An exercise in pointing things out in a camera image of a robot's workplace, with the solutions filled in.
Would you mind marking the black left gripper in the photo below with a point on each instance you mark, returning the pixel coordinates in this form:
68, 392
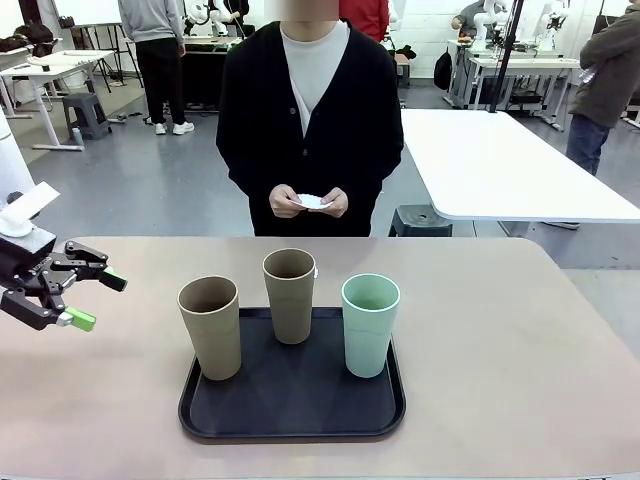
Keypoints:
27, 260

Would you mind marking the tall brown cup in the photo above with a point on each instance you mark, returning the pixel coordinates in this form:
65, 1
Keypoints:
291, 310
212, 340

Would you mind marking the white scalloped coaster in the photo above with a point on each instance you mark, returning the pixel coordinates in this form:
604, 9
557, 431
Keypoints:
312, 201

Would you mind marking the tall mint green cup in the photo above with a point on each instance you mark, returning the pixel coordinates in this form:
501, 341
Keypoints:
369, 340

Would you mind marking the person's left forearm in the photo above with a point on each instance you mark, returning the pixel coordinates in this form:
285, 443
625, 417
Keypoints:
370, 175

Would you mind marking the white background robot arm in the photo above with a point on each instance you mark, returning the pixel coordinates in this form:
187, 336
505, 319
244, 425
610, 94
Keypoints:
550, 25
482, 22

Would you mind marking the person's right forearm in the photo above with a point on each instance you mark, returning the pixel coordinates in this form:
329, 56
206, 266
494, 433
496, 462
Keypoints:
250, 175

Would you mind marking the person's right hand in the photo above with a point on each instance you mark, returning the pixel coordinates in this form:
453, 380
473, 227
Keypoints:
284, 202

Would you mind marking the person's left hand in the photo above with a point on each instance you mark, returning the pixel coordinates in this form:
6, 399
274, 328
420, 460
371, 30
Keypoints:
337, 202

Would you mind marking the small grey bottle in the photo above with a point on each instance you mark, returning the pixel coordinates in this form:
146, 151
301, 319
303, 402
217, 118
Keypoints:
76, 136

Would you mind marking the grey plastic stool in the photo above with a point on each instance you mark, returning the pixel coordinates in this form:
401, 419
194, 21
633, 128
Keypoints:
420, 220
86, 112

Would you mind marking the white background desk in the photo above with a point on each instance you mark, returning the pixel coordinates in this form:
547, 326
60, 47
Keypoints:
45, 70

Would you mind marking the black bag on desk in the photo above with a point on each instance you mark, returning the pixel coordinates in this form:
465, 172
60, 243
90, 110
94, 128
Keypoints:
27, 37

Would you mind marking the black plastic tray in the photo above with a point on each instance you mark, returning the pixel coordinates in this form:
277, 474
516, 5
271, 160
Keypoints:
290, 395

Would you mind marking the person in grey hoodie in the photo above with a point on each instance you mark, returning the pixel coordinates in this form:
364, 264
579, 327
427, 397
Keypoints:
150, 30

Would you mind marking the person in black cardigan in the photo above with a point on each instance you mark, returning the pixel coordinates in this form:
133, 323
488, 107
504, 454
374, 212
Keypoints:
270, 100

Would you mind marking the person in red top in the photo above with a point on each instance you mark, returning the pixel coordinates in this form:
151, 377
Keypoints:
367, 17

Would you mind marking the black backpack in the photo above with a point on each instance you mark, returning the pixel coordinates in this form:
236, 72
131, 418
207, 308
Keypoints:
443, 70

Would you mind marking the large white table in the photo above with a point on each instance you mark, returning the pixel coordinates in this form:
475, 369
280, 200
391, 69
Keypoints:
490, 160

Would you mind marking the black vertical pole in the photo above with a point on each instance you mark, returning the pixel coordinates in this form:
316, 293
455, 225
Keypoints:
506, 55

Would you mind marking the white desk with robots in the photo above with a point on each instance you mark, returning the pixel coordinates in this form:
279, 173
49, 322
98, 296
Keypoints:
525, 62

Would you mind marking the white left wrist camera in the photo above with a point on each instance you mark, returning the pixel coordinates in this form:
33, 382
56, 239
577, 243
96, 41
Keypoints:
30, 202

